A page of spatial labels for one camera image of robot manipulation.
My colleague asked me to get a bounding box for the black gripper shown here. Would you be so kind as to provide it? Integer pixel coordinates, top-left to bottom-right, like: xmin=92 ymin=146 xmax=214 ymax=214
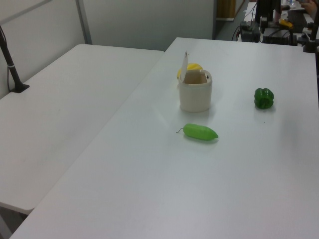
xmin=256 ymin=0 xmax=275 ymax=28

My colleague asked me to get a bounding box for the cream round garbage bin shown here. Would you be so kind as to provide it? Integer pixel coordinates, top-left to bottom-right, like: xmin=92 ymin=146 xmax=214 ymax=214
xmin=178 ymin=69 xmax=213 ymax=113

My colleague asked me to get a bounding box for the black electronics box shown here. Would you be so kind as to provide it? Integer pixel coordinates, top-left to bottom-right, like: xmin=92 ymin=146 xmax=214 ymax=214
xmin=239 ymin=20 xmax=260 ymax=43

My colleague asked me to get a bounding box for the yellow hand tool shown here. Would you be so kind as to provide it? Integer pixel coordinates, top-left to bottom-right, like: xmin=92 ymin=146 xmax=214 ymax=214
xmin=278 ymin=17 xmax=294 ymax=28

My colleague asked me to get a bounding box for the black keyboard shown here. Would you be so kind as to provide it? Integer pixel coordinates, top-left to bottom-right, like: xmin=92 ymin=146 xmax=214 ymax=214
xmin=287 ymin=9 xmax=310 ymax=26

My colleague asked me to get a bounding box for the yellow wooden cabinet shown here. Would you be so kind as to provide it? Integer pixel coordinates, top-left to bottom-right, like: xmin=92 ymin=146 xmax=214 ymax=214
xmin=216 ymin=0 xmax=236 ymax=19

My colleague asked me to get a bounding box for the person's hand in background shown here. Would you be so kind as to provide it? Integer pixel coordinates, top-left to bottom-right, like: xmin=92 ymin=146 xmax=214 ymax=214
xmin=300 ymin=0 xmax=319 ymax=19

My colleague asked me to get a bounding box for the dark green toy bell pepper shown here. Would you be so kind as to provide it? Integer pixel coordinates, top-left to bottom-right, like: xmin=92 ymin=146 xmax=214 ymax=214
xmin=254 ymin=87 xmax=275 ymax=110

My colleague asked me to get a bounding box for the yellow toy fruit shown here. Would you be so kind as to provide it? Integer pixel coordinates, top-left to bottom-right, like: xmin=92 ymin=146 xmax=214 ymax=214
xmin=177 ymin=62 xmax=203 ymax=80

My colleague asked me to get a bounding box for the light green toy chili pepper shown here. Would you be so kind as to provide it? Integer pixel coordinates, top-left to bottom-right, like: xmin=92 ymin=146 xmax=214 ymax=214
xmin=176 ymin=123 xmax=219 ymax=140

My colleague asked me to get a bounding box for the black pole with base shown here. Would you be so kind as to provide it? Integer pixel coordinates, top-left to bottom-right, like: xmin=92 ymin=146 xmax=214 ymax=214
xmin=0 ymin=24 xmax=30 ymax=94

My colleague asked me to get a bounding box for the black camera stand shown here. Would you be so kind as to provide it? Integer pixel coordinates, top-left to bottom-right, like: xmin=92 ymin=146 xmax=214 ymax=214
xmin=302 ymin=21 xmax=319 ymax=53

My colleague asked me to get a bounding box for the grey metal partition post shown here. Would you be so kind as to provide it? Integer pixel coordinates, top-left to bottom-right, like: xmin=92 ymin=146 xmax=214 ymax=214
xmin=75 ymin=0 xmax=93 ymax=45

